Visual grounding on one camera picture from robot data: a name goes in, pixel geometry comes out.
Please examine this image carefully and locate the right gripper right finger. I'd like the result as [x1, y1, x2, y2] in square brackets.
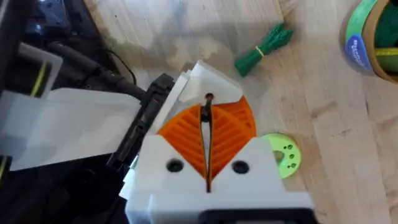
[208, 95, 289, 195]

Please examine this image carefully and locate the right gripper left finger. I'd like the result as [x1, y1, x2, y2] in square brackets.
[124, 105, 209, 220]

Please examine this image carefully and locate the green disc with holes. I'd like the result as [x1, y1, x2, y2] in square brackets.
[261, 133, 302, 180]

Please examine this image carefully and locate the green toy asparagus bundle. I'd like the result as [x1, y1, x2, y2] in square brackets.
[233, 22, 295, 78]

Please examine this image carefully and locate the toy tub with green band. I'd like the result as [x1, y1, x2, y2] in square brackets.
[344, 0, 398, 85]

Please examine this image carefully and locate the black cable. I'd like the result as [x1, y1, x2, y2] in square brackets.
[46, 40, 147, 100]

